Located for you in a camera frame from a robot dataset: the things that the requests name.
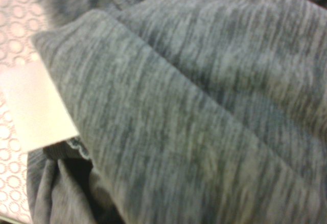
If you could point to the white circle-print bed comforter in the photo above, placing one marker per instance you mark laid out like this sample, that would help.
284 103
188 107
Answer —
15 29

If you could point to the grey heathered garment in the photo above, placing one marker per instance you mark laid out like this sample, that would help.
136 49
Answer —
191 106

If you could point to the white garment label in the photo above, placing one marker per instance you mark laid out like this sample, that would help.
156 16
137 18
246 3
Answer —
38 111

